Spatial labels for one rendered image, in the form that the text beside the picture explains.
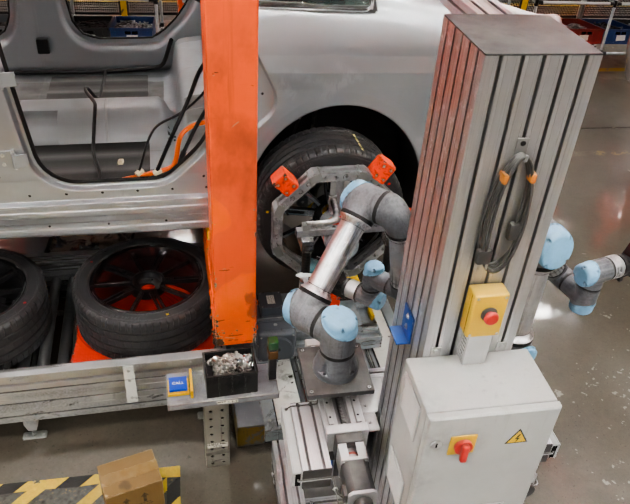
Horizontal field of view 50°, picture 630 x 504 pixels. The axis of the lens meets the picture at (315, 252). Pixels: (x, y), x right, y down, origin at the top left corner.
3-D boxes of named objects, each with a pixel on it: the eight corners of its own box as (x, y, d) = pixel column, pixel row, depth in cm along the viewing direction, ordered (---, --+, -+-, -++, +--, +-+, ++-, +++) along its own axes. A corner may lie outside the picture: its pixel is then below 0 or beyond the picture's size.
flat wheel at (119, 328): (192, 260, 362) (190, 223, 348) (242, 338, 316) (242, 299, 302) (64, 293, 334) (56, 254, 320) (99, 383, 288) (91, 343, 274)
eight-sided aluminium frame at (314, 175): (385, 265, 316) (400, 161, 285) (389, 274, 311) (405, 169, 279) (269, 274, 306) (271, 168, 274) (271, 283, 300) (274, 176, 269)
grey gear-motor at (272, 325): (280, 325, 353) (282, 271, 332) (295, 385, 320) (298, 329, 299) (245, 328, 349) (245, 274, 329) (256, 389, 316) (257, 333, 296)
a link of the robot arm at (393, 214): (424, 197, 216) (422, 293, 252) (395, 185, 221) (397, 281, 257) (403, 219, 210) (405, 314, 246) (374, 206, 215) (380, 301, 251)
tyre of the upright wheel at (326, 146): (238, 243, 323) (367, 252, 343) (244, 273, 305) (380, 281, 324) (264, 115, 287) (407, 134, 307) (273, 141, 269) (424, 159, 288)
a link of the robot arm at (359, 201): (307, 337, 216) (388, 186, 217) (272, 316, 223) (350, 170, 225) (322, 342, 226) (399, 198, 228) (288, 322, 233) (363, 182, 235)
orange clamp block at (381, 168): (377, 176, 288) (391, 160, 285) (383, 185, 282) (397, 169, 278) (365, 168, 284) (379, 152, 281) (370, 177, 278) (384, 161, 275)
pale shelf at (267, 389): (272, 367, 281) (272, 362, 279) (279, 398, 268) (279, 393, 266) (166, 379, 273) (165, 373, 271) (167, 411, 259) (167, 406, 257)
